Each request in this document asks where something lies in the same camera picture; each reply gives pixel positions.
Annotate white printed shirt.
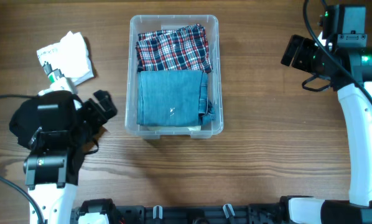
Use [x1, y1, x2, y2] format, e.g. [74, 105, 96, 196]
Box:
[37, 31, 94, 85]

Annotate black garment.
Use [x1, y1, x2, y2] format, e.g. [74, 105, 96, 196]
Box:
[9, 96, 96, 188]

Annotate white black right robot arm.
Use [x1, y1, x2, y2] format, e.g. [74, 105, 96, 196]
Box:
[281, 35, 372, 223]

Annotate clear plastic storage bin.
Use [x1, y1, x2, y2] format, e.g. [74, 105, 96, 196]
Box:
[124, 15, 224, 139]

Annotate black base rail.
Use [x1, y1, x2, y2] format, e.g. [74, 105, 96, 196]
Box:
[70, 202, 286, 224]

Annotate cream folded cloth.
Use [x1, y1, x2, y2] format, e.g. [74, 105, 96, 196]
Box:
[147, 126, 201, 131]

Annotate red navy plaid shirt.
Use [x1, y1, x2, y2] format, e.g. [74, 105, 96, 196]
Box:
[136, 24, 212, 73]

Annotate blue denim jeans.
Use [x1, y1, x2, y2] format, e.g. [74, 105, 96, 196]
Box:
[137, 70, 216, 127]

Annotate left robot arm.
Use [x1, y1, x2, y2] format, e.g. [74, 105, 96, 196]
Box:
[24, 90, 118, 223]

